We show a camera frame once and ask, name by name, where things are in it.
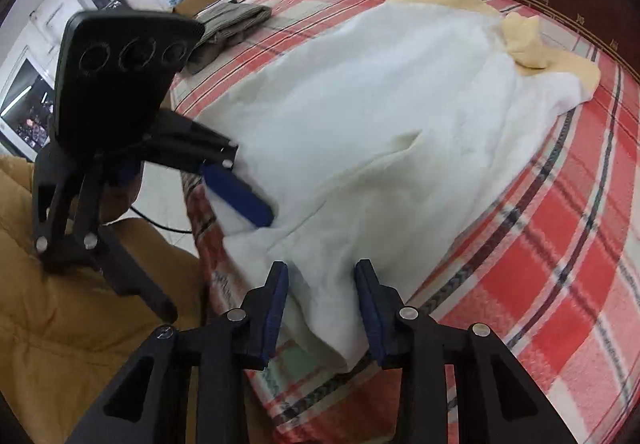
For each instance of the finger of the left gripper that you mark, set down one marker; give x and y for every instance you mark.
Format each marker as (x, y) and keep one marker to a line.
(127, 277)
(237, 194)

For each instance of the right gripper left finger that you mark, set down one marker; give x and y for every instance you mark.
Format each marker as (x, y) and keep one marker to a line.
(147, 400)

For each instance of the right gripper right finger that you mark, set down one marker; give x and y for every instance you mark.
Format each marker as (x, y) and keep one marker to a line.
(497, 400)

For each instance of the white and yellow shirt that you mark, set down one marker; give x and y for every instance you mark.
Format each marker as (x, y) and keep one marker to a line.
(383, 139)

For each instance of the mustard yellow jacket torso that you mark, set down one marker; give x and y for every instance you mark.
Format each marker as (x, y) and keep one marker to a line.
(63, 337)

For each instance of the folded grey garment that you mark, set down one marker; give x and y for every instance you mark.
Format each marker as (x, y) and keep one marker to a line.
(226, 25)

